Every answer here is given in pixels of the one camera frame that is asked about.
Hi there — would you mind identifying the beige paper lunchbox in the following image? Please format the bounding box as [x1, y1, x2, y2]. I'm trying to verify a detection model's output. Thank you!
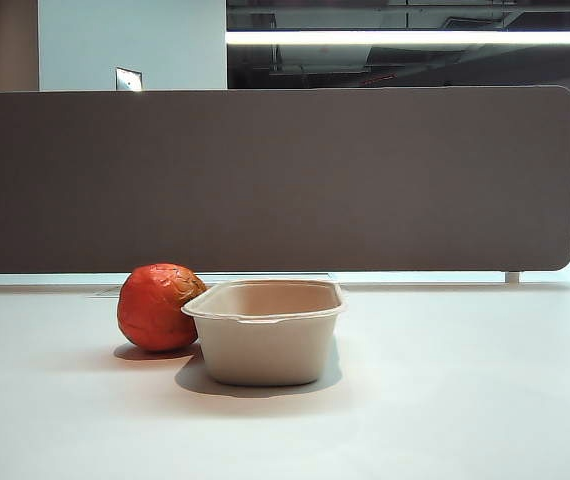
[180, 278, 350, 388]

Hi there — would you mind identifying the orange fruit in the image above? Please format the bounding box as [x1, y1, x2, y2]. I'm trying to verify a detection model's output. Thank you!
[116, 263, 208, 354]

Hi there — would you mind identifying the white wall plate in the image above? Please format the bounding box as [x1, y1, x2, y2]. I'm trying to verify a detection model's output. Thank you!
[115, 67, 145, 93]

